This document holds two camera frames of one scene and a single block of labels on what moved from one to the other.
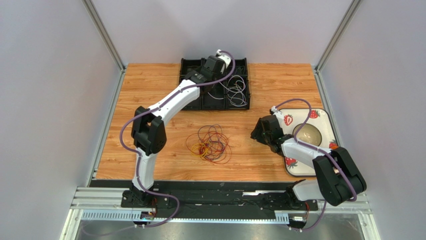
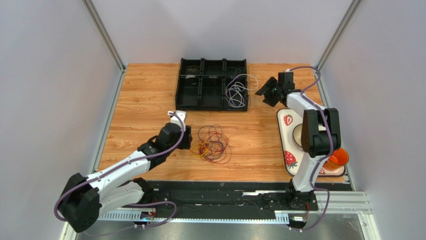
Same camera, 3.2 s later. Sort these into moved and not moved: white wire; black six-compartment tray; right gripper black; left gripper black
Moved: white wire; left gripper black; right gripper black
Not moved: black six-compartment tray
